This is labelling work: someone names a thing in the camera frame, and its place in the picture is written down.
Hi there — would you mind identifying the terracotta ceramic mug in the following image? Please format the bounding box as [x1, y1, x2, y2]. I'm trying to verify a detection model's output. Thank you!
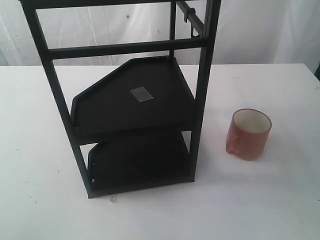
[225, 108, 272, 161]

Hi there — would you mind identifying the black metal shelf rack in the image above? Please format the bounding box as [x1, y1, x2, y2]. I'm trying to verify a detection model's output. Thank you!
[21, 0, 221, 199]

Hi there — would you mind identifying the grey tape patch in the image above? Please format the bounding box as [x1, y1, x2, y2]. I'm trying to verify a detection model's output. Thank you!
[130, 86, 154, 103]

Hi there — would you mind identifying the black sliding hook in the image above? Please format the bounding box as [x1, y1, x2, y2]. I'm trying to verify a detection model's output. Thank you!
[183, 7, 196, 23]

